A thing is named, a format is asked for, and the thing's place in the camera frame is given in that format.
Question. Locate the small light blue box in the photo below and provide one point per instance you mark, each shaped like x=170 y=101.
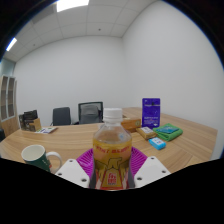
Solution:
x=157 y=143

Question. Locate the black mesh office chair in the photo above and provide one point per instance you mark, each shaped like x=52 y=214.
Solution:
x=90 y=114

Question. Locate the wooden side desk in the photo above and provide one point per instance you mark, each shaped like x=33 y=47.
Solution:
x=132 y=112

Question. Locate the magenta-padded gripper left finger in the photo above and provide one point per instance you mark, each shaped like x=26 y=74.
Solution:
x=72 y=171

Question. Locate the green and white mug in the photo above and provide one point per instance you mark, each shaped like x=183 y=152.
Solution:
x=36 y=158

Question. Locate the ceiling light panel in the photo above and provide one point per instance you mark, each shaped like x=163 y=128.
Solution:
x=11 y=44
x=72 y=4

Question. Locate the yellow-labelled drink bottle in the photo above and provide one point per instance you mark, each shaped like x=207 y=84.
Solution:
x=112 y=150

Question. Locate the white booklet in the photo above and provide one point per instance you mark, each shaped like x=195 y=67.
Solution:
x=46 y=130

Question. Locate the wooden glass-door cabinet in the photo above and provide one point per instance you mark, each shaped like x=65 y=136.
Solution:
x=8 y=106

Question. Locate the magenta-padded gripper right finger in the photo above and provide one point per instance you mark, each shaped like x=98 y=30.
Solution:
x=151 y=170

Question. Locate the purple upright box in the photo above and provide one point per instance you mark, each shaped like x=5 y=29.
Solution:
x=151 y=113

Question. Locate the dark blue office chair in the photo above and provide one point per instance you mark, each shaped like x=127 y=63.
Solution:
x=62 y=116

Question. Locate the tan box with label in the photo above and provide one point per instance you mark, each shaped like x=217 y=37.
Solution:
x=146 y=132

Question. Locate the wooden box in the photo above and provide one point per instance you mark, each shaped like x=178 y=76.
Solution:
x=131 y=125

